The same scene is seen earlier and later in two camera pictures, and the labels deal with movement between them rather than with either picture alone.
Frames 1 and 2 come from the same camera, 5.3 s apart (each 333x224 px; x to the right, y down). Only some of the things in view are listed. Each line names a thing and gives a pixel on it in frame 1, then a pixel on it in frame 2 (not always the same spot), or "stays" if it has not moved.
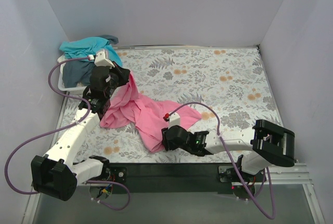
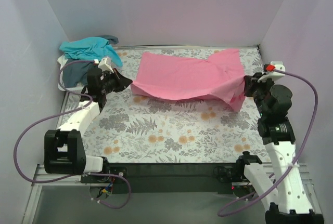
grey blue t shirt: x=78 y=71 stays
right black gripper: x=165 y=138 to x=250 y=86
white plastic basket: x=80 y=86 stays
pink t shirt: x=131 y=109 to x=184 y=75
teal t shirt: x=84 y=48 stays
